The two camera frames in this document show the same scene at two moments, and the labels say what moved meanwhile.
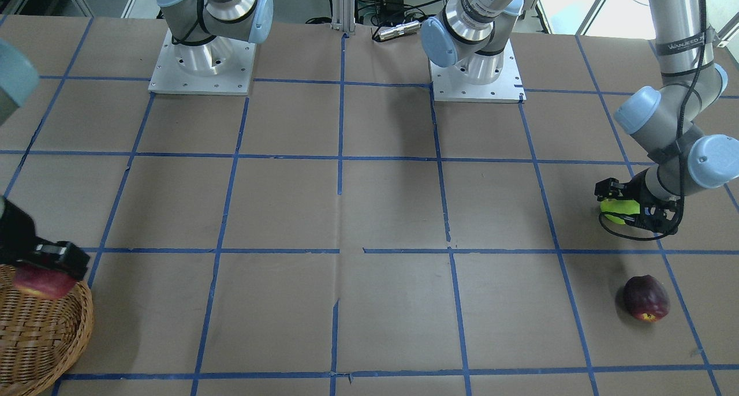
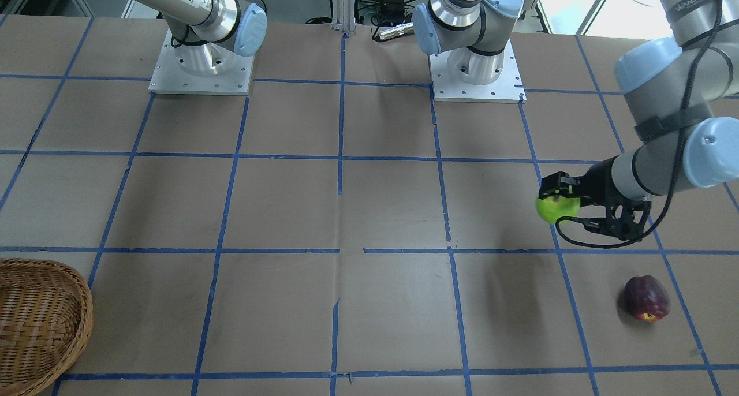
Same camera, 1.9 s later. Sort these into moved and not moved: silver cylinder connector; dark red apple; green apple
Moved: green apple
Not moved: silver cylinder connector; dark red apple
